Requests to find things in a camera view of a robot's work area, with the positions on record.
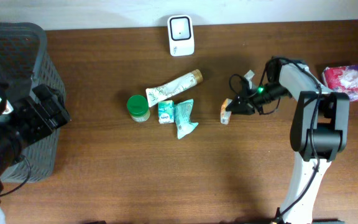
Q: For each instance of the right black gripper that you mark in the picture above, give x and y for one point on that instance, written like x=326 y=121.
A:
x=243 y=104

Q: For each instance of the orange pocket tissue pack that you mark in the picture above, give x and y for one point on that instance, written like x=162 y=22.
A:
x=225 y=115

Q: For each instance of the teal wet wipes pouch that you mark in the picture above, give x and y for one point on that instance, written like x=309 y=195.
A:
x=182 y=113

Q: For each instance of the teal pocket tissue pack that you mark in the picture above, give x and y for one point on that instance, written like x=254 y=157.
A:
x=166 y=112

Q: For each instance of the white bamboo print tube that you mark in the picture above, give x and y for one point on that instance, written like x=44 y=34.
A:
x=174 y=87

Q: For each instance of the green lid glass jar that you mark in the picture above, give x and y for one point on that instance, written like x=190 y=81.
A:
x=138 y=108

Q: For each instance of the red purple tissue pack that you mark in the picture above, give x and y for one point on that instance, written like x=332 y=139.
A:
x=343 y=80

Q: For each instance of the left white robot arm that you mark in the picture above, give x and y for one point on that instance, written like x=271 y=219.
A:
x=27 y=116

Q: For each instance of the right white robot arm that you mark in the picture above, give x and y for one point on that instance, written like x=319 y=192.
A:
x=318 y=131

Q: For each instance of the white barcode scanner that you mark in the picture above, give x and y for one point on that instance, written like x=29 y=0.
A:
x=181 y=35

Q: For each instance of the grey plastic mesh basket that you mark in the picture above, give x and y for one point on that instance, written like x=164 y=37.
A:
x=25 y=64

